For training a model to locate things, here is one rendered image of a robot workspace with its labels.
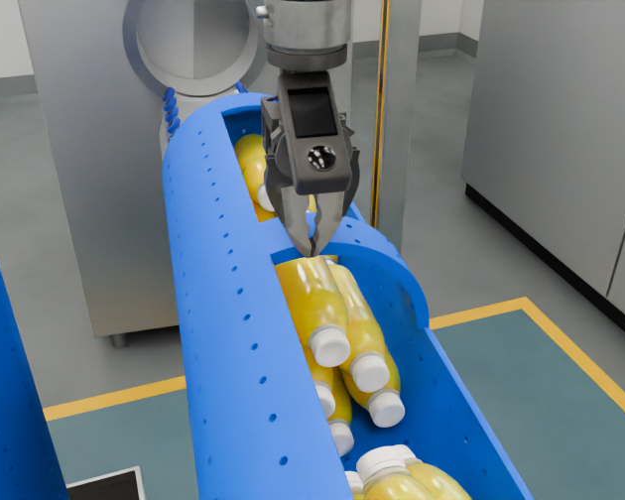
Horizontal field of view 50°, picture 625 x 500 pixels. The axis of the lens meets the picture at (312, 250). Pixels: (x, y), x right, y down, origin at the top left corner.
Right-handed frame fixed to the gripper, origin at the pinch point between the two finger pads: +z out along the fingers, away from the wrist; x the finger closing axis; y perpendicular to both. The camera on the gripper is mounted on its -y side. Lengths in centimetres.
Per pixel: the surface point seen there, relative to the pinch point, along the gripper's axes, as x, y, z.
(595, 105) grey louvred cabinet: -137, 142, 47
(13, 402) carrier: 42, 32, 43
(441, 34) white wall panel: -217, 454, 106
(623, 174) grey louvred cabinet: -139, 122, 65
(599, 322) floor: -139, 113, 123
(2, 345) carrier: 41, 33, 32
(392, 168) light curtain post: -33, 64, 24
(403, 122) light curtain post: -34, 64, 14
